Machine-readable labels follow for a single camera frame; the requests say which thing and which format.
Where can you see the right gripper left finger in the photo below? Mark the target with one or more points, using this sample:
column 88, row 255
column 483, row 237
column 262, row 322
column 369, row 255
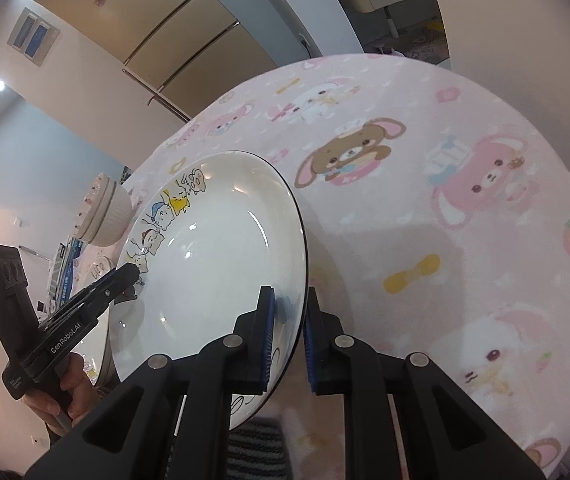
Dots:
column 170, row 419

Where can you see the bathroom floor mat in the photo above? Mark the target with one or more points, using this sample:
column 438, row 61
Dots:
column 426, row 41

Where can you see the pink cartoon table mat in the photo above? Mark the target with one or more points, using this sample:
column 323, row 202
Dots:
column 437, row 217

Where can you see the pink strawberry bowl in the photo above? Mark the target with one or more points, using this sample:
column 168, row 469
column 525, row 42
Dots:
column 104, row 214

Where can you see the stack of books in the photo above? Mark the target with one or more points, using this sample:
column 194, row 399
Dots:
column 61, row 278

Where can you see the white plate cartoon animals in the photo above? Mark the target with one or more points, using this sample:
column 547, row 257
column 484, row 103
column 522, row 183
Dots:
column 205, row 244

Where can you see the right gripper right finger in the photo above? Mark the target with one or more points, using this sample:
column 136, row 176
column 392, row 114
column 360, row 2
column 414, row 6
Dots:
column 404, row 418

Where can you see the grey electrical panel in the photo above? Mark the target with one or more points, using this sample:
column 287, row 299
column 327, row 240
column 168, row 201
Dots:
column 32, row 36

